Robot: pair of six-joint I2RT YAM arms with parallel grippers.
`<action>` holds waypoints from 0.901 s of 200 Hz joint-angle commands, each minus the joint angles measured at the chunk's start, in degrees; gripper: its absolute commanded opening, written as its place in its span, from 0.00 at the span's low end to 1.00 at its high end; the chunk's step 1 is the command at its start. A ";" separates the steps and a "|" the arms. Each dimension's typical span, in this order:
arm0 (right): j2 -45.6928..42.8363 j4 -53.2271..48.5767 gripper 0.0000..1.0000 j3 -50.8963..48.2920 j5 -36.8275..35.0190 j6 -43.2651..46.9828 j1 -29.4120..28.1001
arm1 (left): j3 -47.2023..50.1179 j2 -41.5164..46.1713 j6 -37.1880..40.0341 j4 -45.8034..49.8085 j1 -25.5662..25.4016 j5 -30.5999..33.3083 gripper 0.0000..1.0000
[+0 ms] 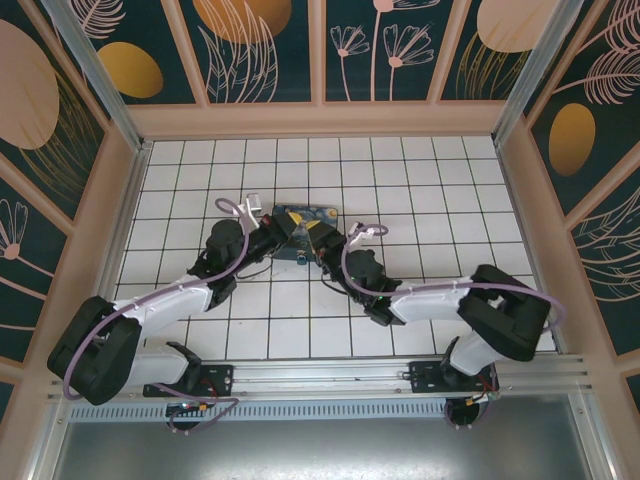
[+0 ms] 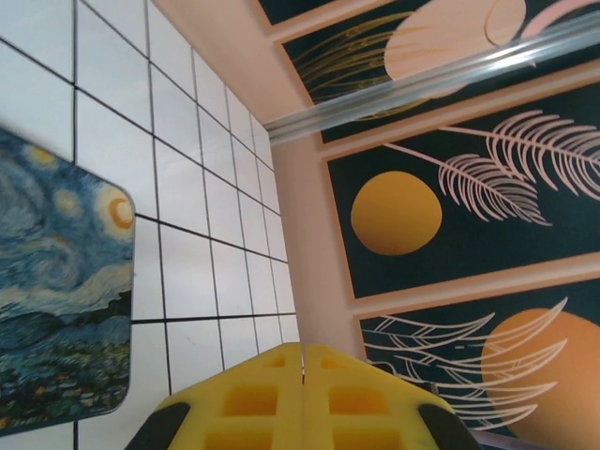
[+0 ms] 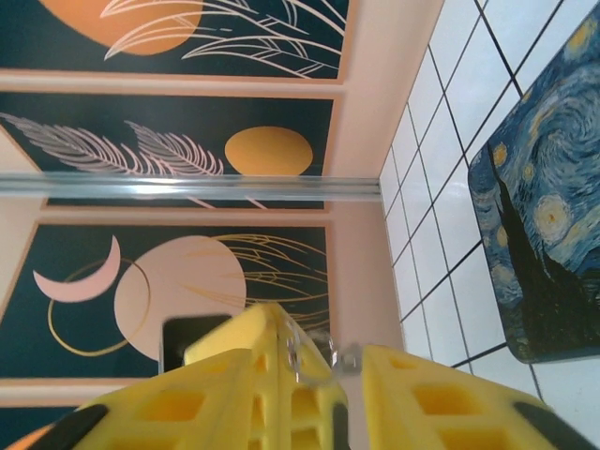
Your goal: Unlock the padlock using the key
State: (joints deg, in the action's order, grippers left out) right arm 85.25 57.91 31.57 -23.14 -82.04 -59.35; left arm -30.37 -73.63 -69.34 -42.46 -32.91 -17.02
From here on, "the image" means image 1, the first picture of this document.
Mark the starry night tin box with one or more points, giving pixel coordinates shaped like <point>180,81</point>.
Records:
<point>327,212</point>

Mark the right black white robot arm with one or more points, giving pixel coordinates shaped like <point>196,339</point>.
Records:
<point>430,307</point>

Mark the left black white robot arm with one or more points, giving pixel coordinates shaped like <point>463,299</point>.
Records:
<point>170,307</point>

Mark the aluminium table side strip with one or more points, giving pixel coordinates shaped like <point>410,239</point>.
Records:
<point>132,190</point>

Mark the grey metal sheet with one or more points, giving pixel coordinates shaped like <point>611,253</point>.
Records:
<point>320,450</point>

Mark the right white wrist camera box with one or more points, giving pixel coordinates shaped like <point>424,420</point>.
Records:
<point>356,237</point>

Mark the aluminium mounting rail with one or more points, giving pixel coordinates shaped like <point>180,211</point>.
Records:
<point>320,377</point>

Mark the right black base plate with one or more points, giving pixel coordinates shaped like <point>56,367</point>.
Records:
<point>425,380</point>

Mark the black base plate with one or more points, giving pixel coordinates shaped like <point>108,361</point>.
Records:
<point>425,380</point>
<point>220,380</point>

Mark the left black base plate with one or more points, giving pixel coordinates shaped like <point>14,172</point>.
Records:
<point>220,380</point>

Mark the left aluminium frame post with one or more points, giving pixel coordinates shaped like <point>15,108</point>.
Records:
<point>105,85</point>

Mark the aluminium frame post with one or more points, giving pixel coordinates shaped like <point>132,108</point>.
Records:
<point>534,75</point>
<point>105,85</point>

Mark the right aluminium frame post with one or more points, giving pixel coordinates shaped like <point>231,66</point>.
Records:
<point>534,75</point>

